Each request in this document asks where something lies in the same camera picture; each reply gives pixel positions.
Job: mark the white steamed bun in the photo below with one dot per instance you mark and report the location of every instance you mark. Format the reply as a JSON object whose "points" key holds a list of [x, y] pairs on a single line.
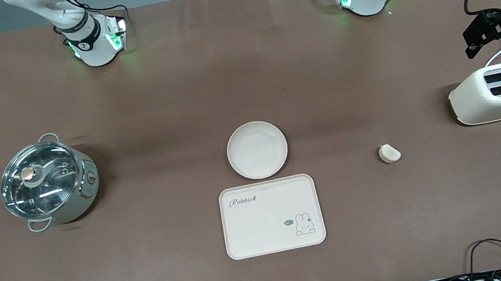
{"points": [[389, 153]]}

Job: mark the round cream plate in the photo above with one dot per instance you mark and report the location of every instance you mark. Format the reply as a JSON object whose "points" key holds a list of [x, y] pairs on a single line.
{"points": [[257, 150]]}

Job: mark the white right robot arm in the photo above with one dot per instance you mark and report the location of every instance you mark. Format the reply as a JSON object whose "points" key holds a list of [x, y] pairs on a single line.
{"points": [[88, 40]]}

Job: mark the cream rabbit print tray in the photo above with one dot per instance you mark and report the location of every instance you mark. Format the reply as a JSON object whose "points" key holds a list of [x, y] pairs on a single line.
{"points": [[264, 220]]}

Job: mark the glass pot lid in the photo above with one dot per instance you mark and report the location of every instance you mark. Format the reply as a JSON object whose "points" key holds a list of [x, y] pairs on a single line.
{"points": [[38, 179]]}

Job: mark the pale green electric pot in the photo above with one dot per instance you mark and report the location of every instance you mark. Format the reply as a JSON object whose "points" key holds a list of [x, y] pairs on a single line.
{"points": [[81, 191]]}

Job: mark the brown table cover mat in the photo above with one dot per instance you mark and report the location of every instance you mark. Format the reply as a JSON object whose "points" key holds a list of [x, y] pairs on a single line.
{"points": [[148, 261]]}

